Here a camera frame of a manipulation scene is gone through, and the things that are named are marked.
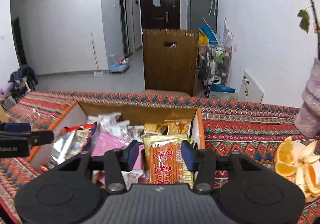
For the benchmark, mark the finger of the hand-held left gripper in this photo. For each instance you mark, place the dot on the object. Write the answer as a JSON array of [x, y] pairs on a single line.
[[16, 127], [40, 137]]

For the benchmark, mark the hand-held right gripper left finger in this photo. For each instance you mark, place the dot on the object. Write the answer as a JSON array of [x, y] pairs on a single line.
[[132, 156]]

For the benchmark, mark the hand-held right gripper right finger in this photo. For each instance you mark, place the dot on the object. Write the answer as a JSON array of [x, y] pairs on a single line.
[[187, 156]]

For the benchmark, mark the orange biscuit stick packet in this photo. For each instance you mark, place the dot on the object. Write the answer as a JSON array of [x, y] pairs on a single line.
[[165, 164]]

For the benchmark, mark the pile of snack packets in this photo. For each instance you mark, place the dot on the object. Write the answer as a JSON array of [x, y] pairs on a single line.
[[115, 129]]

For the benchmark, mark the red cardboard box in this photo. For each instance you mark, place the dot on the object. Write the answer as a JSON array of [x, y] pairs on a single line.
[[150, 114]]

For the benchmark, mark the purple yoga mat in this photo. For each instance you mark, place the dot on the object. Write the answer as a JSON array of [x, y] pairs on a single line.
[[6, 90]]

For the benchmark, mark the pile of dark clothes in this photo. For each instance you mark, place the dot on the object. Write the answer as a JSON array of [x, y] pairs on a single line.
[[25, 73]]

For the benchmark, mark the white flat mop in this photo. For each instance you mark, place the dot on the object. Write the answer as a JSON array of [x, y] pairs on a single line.
[[98, 73]]

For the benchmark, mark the blue pet feeding station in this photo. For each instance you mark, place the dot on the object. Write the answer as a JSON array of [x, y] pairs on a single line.
[[118, 67]]

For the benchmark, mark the white panel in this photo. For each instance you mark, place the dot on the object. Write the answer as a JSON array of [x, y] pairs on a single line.
[[251, 88]]

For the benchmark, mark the storage rack with bottles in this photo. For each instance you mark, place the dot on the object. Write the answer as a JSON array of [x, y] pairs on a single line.
[[220, 63]]

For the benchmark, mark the yellow plastic container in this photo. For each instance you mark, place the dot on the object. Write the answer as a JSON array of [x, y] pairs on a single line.
[[203, 40]]

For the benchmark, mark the blue plastic dustpan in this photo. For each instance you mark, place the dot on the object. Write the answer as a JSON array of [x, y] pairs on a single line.
[[207, 32]]

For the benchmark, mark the white plate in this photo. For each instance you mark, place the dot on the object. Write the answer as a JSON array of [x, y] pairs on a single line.
[[311, 199]]

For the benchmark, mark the pink ceramic vase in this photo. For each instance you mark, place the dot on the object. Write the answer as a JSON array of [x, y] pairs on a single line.
[[311, 104]]

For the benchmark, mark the grey interior door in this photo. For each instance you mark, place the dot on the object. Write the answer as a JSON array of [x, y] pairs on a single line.
[[123, 13]]

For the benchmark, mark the dark front door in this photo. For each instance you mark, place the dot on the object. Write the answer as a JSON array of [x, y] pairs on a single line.
[[150, 13]]

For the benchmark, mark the grey refrigerator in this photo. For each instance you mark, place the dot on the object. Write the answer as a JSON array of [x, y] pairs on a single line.
[[197, 8]]

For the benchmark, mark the white paper notice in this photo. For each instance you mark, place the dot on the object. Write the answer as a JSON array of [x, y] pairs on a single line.
[[156, 1]]

